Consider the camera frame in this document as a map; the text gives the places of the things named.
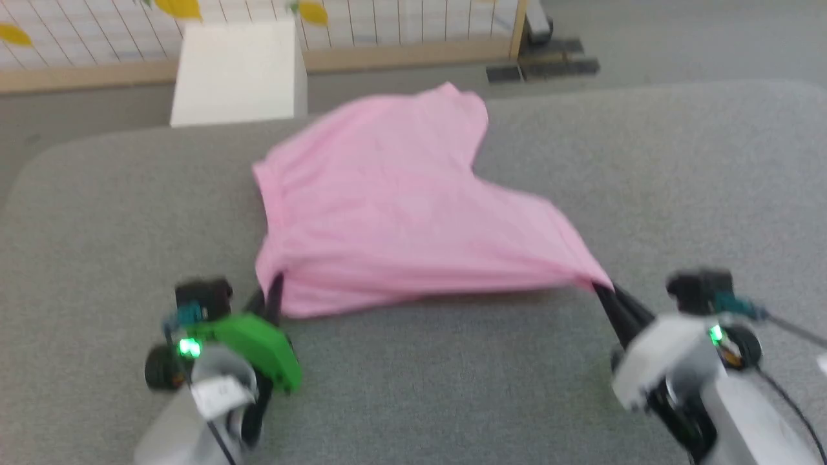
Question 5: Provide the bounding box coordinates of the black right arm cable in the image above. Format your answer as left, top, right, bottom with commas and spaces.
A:
714, 294, 827, 453

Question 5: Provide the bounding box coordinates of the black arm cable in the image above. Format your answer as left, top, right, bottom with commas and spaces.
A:
714, 294, 827, 453
163, 302, 237, 465

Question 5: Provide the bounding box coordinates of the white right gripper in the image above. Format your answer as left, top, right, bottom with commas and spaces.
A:
592, 283, 728, 414

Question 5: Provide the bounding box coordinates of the black floor tape under leg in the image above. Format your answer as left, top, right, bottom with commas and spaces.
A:
527, 38, 586, 57

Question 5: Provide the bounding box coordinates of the white box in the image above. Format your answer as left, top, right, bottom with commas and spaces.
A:
169, 18, 309, 128

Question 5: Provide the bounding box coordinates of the pink garment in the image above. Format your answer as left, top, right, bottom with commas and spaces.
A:
252, 82, 614, 320

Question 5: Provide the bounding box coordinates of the lemon-patterned grid fence panel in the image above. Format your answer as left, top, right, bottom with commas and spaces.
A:
0, 0, 530, 95

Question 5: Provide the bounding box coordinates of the grey metal stand leg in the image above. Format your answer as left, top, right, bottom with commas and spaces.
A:
526, 0, 555, 45

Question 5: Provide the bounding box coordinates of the lemon print grid sheet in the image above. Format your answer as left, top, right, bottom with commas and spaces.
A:
0, 0, 521, 70

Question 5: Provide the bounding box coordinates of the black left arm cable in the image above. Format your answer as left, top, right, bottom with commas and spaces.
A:
163, 302, 237, 465

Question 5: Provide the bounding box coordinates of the long black floor tape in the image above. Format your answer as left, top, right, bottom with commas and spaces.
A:
521, 57, 601, 82

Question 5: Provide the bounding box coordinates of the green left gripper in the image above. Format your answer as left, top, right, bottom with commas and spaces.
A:
186, 274, 304, 394

